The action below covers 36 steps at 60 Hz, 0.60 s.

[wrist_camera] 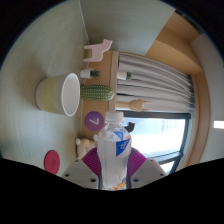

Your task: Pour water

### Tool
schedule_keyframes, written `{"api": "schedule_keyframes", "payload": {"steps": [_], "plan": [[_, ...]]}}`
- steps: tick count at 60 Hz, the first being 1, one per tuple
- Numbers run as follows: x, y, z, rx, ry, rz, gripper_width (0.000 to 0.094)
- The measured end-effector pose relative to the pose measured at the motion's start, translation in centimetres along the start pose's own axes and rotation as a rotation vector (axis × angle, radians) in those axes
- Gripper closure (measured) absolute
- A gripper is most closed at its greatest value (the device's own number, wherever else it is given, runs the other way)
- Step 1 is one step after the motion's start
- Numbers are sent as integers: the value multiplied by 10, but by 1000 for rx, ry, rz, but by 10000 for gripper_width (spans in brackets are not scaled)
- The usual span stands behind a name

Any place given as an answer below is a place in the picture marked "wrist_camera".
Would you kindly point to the cream plush mouse toy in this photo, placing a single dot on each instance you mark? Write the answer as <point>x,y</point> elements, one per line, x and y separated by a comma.
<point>85,146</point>

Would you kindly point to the ceiling light strips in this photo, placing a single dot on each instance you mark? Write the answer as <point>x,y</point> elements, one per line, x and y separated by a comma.
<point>219,125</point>

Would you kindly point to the black horse figure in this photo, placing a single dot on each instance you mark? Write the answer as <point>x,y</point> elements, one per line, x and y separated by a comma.
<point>129,127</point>

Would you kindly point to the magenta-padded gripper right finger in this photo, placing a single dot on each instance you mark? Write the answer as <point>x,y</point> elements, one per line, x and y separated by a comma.
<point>148,171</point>

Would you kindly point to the grey-white curtain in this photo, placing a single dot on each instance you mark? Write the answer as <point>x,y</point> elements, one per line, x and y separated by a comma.
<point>156,86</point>

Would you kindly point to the pink horse figure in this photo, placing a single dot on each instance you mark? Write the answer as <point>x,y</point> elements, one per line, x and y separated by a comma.
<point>98,51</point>

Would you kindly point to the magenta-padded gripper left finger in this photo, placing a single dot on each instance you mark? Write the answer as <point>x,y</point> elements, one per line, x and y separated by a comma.
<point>78,171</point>

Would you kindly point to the clear plastic water bottle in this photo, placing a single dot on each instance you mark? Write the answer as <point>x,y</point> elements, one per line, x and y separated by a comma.
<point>113,156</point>

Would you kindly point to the green ceramic cactus figure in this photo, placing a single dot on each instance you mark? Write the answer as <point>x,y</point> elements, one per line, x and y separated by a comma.
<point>96,93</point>

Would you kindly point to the purple round number sign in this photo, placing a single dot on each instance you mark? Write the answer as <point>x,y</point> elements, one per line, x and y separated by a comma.
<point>93,121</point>

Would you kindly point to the grey-green desk partition panel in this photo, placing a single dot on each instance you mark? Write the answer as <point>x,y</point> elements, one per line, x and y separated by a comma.
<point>130,23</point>

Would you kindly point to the pale yellow cup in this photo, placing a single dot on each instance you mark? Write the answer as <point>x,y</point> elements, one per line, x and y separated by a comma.
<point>53,95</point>

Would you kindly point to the wooden hand model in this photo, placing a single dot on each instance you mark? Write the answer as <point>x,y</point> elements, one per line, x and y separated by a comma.
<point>135,105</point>

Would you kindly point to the flat round red coaster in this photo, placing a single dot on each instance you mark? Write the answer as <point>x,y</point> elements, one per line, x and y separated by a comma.
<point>52,162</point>

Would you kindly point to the wooden desk ledge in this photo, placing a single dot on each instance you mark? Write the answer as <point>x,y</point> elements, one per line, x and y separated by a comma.
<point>106,71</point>

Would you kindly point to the dark-framed window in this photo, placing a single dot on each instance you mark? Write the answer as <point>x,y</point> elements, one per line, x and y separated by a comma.
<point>156,136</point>

